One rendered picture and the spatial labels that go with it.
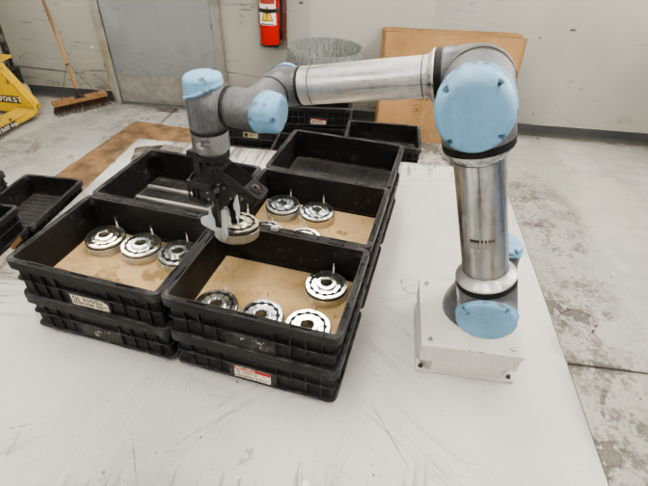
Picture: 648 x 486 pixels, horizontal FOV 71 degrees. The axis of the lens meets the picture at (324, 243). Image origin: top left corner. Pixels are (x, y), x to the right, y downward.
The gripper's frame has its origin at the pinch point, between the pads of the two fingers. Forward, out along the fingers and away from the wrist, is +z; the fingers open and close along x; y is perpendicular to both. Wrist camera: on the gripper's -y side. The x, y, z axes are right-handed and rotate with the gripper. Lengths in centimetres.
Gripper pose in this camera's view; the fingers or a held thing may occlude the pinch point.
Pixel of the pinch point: (230, 231)
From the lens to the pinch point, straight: 106.5
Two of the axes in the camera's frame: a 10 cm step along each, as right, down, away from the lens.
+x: -3.4, 5.7, -7.5
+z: -0.2, 7.9, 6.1
